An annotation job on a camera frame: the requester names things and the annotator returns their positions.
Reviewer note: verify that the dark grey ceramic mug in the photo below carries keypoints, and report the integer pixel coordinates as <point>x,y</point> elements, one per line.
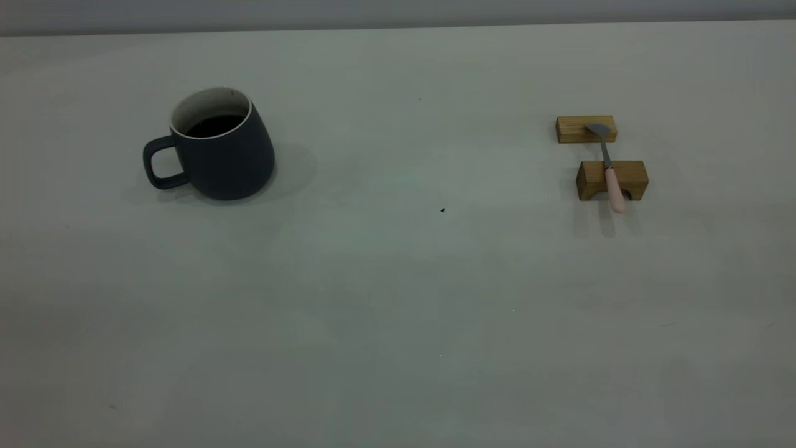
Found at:
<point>227,162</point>

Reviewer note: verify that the flat rectangular wooden block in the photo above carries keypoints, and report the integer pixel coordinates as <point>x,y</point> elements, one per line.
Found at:
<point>572,129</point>

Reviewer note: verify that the arch shaped wooden block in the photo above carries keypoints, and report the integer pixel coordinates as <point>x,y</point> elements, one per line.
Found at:
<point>591,175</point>

